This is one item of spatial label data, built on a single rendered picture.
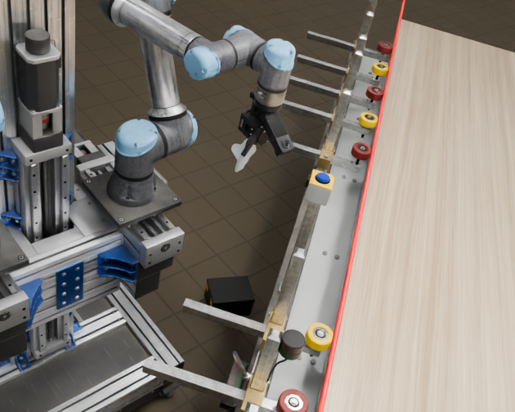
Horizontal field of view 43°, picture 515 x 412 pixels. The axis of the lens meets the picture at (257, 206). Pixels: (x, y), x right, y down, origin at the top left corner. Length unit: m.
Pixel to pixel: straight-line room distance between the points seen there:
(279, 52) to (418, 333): 0.98
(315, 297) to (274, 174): 1.59
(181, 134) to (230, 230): 1.57
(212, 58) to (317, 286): 1.18
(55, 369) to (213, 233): 1.22
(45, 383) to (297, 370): 0.94
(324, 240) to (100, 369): 1.00
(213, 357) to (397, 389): 1.20
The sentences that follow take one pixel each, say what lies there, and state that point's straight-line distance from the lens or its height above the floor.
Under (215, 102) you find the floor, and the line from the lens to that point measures 4.39.
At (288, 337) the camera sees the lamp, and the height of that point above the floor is 1.10.
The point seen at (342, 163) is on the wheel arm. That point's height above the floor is 0.81.
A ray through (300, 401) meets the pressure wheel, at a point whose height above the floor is 0.90.
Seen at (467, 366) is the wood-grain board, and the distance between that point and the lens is 2.06.
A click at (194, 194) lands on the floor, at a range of 3.62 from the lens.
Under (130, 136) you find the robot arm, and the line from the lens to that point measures 1.87.
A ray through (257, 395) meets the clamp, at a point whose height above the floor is 0.87.
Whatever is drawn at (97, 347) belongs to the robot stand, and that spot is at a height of 0.21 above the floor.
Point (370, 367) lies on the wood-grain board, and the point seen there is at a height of 0.90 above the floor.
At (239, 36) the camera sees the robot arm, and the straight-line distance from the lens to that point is 1.61.
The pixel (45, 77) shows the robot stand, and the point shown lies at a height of 1.48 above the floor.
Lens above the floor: 2.38
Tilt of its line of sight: 41 degrees down
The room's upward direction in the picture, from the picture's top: 15 degrees clockwise
